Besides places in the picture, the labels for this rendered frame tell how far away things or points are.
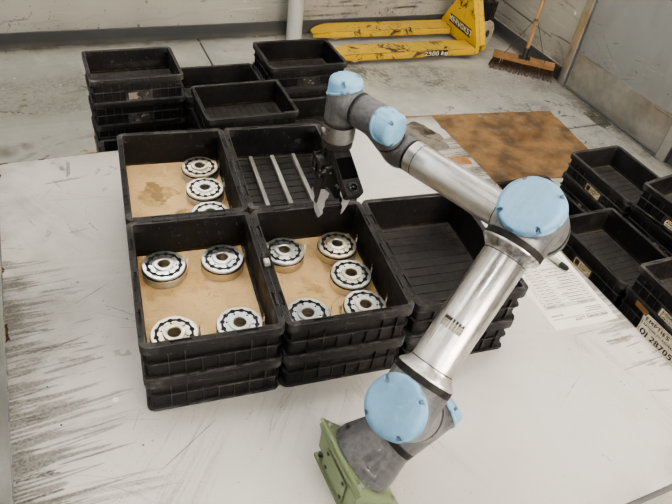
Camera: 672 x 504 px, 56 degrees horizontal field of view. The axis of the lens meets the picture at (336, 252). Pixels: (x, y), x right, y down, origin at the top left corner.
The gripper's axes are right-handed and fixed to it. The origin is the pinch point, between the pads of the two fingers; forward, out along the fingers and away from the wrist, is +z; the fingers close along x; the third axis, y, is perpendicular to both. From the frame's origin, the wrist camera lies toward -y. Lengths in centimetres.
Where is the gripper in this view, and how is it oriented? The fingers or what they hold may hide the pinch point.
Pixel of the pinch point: (330, 212)
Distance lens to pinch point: 155.6
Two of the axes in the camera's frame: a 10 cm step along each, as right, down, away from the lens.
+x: -9.2, 1.6, -3.5
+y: -3.7, -6.5, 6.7
